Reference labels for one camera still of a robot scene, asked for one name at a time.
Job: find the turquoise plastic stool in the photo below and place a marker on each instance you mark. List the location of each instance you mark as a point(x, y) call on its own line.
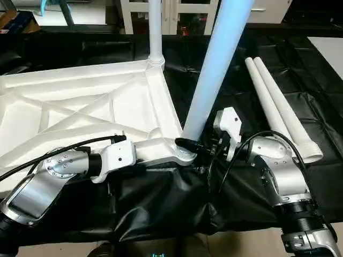
point(48, 6)

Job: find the white glass door cabinet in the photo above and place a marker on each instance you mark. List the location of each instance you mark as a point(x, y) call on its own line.
point(182, 19)

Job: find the white plastic table leg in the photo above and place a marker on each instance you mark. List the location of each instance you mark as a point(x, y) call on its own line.
point(289, 101)
point(155, 32)
point(217, 69)
point(273, 101)

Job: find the white plastic table top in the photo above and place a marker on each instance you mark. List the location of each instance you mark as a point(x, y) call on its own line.
point(80, 101)

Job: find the black work mat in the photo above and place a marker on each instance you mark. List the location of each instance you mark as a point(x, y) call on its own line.
point(177, 209)

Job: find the blue box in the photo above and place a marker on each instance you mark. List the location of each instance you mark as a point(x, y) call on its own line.
point(19, 22)

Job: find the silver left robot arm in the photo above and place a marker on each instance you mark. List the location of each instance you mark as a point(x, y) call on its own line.
point(43, 184)

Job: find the grey metal pole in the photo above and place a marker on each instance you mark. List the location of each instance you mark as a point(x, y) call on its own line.
point(67, 12)

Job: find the white drawer unit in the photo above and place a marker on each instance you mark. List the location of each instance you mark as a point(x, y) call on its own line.
point(268, 10)

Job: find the silver robot right leg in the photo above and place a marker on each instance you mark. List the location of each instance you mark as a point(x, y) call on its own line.
point(193, 250)

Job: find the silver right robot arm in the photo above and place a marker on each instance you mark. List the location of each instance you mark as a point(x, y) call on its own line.
point(284, 182)

